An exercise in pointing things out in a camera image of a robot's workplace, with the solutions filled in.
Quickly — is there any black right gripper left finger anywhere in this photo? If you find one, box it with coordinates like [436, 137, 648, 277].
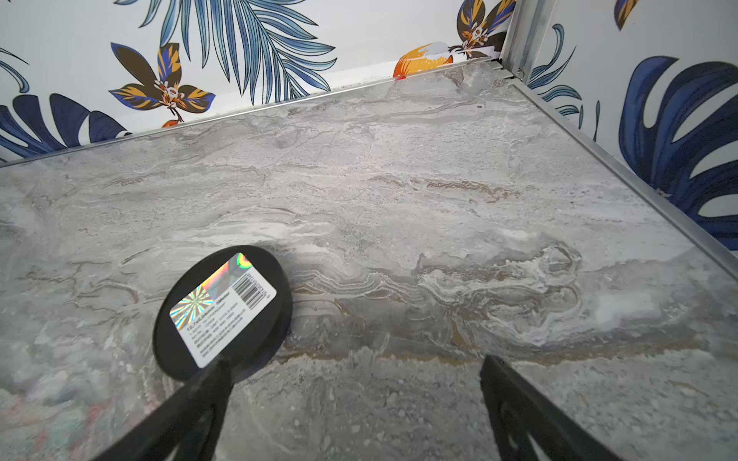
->
[96, 359, 234, 460]

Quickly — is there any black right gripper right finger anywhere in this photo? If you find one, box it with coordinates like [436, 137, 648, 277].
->
[480, 355, 619, 460]

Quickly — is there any black round puck with label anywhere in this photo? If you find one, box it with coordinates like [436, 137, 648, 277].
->
[152, 245, 294, 382]

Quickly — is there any aluminium frame corner post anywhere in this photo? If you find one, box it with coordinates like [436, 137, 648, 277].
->
[501, 0, 557, 83]

